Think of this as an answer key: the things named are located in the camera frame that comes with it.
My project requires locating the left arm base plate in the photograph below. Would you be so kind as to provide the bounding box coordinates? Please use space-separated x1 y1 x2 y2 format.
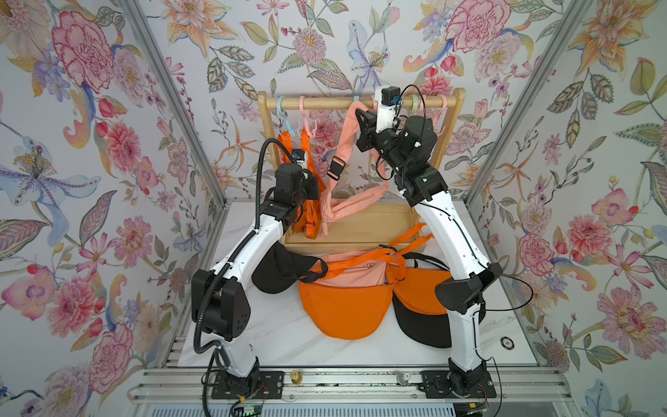
210 371 285 401

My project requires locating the wooden hanging rack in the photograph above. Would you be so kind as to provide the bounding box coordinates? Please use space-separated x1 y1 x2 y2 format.
256 87 467 255

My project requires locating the pink waist bag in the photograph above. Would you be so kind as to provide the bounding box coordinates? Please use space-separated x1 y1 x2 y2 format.
319 101 391 236
317 251 387 288

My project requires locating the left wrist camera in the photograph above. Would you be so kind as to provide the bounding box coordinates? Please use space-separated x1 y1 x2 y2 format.
291 149 307 166

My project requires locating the black waist bag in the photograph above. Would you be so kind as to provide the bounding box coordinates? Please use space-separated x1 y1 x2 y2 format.
251 243 328 295
392 252 454 349

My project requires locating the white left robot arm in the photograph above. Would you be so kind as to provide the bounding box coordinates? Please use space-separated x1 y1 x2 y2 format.
191 162 320 378

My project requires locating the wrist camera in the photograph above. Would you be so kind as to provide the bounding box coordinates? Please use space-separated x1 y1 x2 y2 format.
373 85 401 133
291 149 307 166

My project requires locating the pink plastic hook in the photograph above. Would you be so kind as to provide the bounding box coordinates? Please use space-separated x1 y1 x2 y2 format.
432 95 448 136
298 95 317 139

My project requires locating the pink plastic hook right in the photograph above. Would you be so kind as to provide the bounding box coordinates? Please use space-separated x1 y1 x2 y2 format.
432 95 448 136

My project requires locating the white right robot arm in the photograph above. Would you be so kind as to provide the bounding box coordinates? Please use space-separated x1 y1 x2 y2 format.
354 109 502 398

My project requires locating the orange waist bag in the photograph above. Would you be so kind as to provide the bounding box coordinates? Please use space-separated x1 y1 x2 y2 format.
385 222 454 316
299 248 406 341

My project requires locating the blue plastic hook far left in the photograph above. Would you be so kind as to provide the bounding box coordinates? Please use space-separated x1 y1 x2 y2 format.
276 96 299 139

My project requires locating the aluminium corner post left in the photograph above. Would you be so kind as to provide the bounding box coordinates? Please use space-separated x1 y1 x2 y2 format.
113 1 229 368

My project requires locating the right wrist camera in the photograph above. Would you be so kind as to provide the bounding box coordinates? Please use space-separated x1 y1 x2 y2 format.
373 85 401 133

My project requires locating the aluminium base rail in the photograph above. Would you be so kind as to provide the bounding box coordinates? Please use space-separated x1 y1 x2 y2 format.
128 367 579 416

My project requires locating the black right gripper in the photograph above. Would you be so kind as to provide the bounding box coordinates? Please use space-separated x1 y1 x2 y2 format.
362 110 416 186

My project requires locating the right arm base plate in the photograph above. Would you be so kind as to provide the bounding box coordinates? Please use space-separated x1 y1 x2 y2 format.
418 370 498 400

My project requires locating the aluminium corner post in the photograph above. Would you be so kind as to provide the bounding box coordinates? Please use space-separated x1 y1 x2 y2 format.
463 0 590 209
113 1 229 368

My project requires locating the green plastic hook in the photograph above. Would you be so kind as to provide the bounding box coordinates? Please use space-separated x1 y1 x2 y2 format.
408 95 422 116

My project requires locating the aluminium corner post right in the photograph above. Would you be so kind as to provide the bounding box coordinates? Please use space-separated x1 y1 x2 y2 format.
463 0 590 209

